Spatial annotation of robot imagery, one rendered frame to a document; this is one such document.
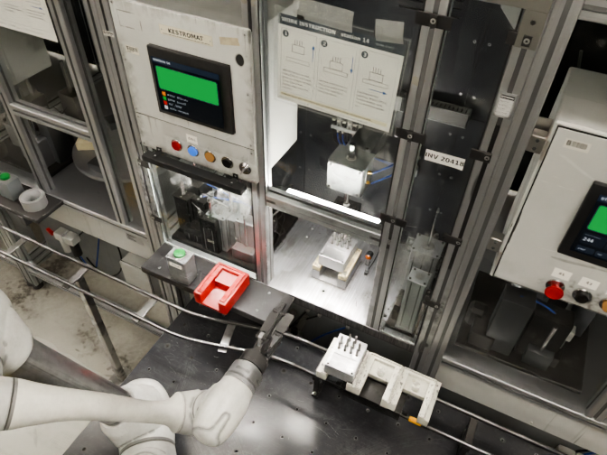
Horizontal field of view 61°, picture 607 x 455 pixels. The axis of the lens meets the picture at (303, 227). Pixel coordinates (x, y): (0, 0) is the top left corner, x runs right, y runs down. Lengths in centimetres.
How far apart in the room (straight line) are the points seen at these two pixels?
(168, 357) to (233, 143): 88
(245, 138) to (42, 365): 75
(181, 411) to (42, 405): 37
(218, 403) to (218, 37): 88
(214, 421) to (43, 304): 206
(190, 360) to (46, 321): 134
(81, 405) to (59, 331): 187
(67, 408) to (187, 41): 89
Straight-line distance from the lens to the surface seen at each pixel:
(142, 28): 148
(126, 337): 293
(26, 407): 118
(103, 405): 125
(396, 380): 170
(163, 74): 147
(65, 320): 311
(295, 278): 186
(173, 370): 195
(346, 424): 183
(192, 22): 136
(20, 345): 129
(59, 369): 139
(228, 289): 177
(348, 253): 179
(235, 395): 132
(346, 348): 167
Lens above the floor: 233
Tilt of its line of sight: 44 degrees down
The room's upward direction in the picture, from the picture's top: 2 degrees clockwise
